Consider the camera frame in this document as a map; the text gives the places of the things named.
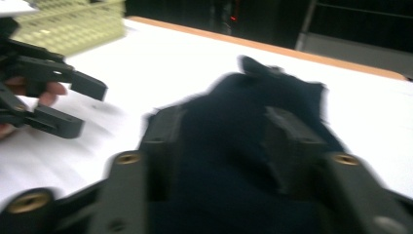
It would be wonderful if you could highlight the black knit garment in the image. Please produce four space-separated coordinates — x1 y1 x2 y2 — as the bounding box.
142 55 347 234

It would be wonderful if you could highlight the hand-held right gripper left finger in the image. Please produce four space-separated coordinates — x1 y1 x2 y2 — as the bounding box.
139 105 188 199

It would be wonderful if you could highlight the pale green plastic basket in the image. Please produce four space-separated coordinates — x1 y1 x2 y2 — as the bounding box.
13 0 127 57

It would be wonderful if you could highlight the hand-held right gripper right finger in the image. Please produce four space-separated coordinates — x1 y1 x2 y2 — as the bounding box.
263 105 329 197

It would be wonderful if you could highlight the white board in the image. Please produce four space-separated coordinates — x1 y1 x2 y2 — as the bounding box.
0 18 413 209

